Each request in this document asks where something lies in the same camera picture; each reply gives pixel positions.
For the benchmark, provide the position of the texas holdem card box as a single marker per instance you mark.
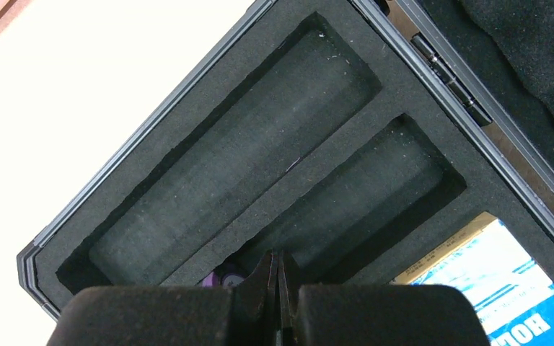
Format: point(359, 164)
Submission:
point(511, 294)

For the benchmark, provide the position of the black poker set case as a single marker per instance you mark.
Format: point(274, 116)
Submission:
point(317, 128)

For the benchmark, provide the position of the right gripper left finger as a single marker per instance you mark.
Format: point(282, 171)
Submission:
point(173, 315)

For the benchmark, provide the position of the purple chip stack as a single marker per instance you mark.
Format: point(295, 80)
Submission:
point(223, 278)

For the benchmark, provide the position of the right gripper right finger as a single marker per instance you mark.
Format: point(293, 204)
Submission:
point(317, 314)

